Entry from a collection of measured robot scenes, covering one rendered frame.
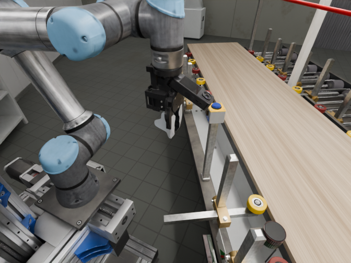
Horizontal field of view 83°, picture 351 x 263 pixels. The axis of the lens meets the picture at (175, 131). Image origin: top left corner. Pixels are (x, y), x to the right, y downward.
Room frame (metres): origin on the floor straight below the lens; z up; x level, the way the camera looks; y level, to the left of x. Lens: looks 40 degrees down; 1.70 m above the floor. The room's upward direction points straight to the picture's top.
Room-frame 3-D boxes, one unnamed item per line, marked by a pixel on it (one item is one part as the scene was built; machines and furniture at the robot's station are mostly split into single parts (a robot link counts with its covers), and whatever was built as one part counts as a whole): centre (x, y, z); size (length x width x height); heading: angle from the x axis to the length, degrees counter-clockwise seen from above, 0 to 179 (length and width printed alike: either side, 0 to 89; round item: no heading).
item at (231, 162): (0.49, -0.21, 0.93); 0.03 x 0.03 x 0.48; 6
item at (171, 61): (0.47, 0.02, 1.54); 0.08 x 0.08 x 0.05
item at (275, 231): (0.25, -0.28, 1.02); 0.06 x 0.06 x 0.22; 6
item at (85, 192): (0.44, 0.37, 1.09); 0.15 x 0.15 x 0.10
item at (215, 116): (0.75, -0.18, 1.18); 0.07 x 0.07 x 0.08; 6
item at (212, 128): (0.75, -0.18, 0.92); 0.05 x 0.04 x 0.45; 6
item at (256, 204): (0.47, -0.36, 0.85); 0.08 x 0.08 x 0.11
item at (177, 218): (0.45, -0.17, 0.82); 0.43 x 0.03 x 0.04; 96
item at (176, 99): (0.47, 0.03, 1.46); 0.09 x 0.08 x 0.12; 65
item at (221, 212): (0.47, -0.21, 0.83); 0.13 x 0.06 x 0.05; 6
